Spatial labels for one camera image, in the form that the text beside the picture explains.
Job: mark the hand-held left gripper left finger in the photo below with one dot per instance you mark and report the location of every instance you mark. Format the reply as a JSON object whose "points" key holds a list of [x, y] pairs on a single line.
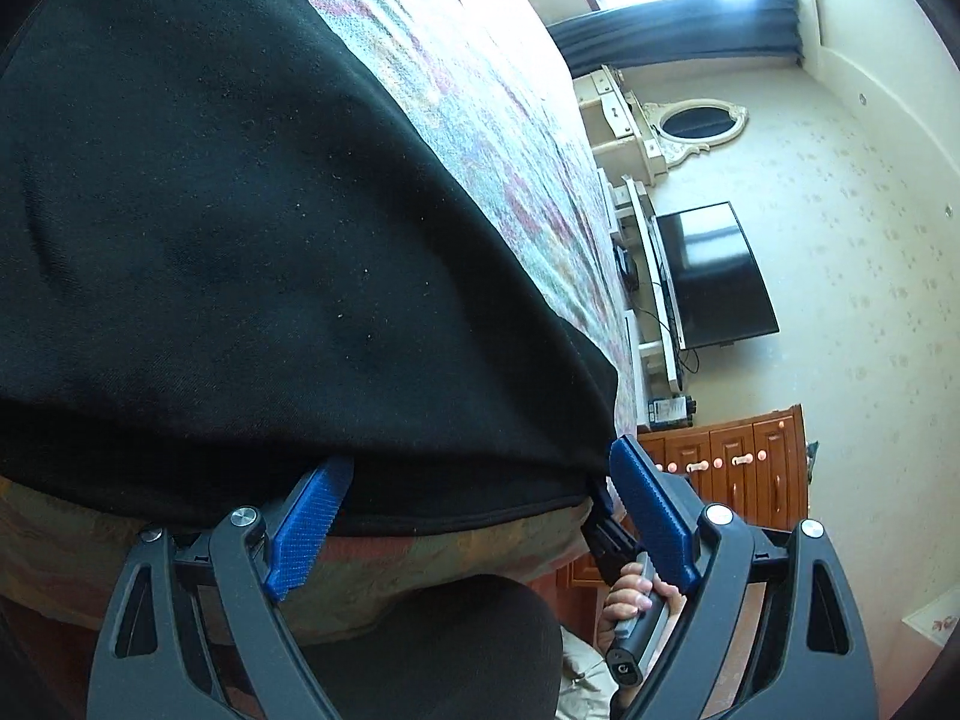
{"points": [[306, 529]]}

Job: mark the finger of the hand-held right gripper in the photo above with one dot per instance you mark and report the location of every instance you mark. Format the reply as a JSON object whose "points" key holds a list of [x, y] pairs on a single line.
{"points": [[609, 540]]}

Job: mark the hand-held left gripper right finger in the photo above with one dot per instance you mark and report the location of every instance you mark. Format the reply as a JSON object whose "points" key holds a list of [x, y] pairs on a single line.
{"points": [[652, 521]]}

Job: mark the black pants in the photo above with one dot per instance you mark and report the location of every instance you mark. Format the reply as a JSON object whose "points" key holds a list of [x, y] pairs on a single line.
{"points": [[225, 240]]}

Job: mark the person's right hand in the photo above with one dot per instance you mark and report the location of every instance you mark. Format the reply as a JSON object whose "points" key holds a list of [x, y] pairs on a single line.
{"points": [[624, 600]]}

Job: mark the beige cloth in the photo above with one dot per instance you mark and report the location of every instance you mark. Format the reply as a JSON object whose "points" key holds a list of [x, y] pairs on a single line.
{"points": [[585, 679]]}

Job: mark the black set-top box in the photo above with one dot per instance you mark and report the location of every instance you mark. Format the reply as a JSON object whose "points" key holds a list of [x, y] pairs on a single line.
{"points": [[670, 409]]}

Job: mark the wooden cabinet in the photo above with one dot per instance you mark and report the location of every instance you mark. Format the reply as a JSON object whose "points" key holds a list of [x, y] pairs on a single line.
{"points": [[757, 465]]}

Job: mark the person's leg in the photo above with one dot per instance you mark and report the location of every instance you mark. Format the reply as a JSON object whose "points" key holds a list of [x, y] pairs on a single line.
{"points": [[450, 652]]}

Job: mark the white television stand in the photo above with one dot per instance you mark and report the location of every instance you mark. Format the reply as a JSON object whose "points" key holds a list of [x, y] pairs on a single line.
{"points": [[660, 330]]}

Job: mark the flat screen television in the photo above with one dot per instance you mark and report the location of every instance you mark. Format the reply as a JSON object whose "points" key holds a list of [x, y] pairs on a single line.
{"points": [[712, 277]]}

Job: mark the oval mirror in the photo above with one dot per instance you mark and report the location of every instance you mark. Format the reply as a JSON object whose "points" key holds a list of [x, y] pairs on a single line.
{"points": [[697, 124]]}

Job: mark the cream dressing table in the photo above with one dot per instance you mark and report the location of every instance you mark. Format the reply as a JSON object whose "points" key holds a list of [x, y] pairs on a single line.
{"points": [[615, 112]]}

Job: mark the floral bedspread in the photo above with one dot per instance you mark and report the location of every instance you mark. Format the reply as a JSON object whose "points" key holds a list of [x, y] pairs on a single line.
{"points": [[465, 90]]}

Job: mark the dark blue curtain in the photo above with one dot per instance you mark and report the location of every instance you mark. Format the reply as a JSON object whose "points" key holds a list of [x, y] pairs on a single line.
{"points": [[675, 26]]}

